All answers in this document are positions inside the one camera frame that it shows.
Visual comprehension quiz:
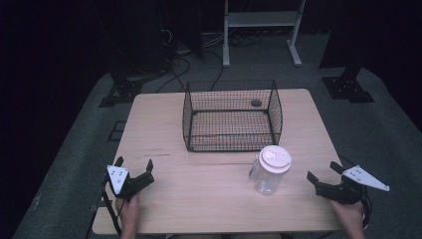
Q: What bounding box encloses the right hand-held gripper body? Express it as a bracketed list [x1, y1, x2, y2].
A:
[315, 164, 391, 205]

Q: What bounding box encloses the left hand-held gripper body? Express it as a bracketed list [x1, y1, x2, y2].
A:
[105, 164, 155, 201]

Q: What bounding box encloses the person's right hand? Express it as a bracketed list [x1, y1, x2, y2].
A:
[329, 199, 366, 231]

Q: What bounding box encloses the person's left hand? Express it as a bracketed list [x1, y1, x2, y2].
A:
[114, 193, 140, 233]

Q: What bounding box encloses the clear plastic cup white lid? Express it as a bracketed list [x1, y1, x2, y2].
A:
[248, 144, 294, 196]

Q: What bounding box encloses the right hand-held gripper black cable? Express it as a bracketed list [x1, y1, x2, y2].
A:
[359, 193, 373, 230]

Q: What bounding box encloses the hand-held gripper black cable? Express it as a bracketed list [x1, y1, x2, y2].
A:
[101, 178, 122, 237]
[359, 193, 373, 230]

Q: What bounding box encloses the left hand-held gripper black cable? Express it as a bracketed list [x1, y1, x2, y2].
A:
[101, 178, 122, 237]

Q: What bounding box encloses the black stand with base plate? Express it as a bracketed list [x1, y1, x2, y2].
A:
[320, 65, 376, 105]
[98, 68, 144, 109]

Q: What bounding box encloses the black wire mesh basket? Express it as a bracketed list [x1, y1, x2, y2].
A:
[181, 79, 284, 153]

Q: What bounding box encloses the black floor cable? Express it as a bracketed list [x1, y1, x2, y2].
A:
[202, 49, 225, 92]
[154, 55, 192, 95]

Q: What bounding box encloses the white metal stand frame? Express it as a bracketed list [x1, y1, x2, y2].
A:
[222, 0, 307, 69]

